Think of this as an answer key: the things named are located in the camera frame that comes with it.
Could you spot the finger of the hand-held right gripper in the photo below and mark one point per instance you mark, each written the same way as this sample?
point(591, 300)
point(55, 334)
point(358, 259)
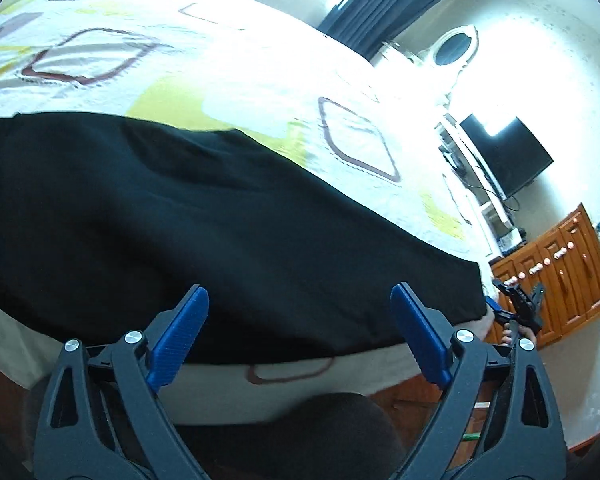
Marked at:
point(505, 291)
point(495, 306)

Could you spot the bed with patterned white bedspread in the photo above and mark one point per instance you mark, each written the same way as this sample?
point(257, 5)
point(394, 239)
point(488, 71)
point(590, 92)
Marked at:
point(230, 60)

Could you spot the white dressing table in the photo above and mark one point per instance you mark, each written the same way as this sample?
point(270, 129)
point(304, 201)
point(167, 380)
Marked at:
point(405, 57)

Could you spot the wooden cabinet with round knobs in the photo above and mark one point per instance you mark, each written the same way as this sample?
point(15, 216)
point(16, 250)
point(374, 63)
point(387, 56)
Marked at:
point(565, 280)

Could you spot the oval mirror with white frame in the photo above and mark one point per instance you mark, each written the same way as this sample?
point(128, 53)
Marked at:
point(452, 46)

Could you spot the black pants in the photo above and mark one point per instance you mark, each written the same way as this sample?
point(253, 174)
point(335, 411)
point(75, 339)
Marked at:
point(180, 235)

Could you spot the black flat television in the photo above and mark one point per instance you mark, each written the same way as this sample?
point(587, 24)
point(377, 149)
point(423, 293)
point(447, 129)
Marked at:
point(510, 155)

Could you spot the person's right hand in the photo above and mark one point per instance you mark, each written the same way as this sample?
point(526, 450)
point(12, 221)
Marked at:
point(529, 336)

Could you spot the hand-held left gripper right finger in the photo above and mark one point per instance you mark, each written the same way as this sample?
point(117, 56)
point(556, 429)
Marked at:
point(422, 335)

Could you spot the white television stand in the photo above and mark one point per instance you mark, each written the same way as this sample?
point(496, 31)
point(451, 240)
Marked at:
point(480, 195)

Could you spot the small black device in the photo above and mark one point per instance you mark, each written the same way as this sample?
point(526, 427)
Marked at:
point(511, 241)

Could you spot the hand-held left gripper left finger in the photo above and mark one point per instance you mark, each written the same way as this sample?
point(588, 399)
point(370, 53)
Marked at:
point(177, 340)

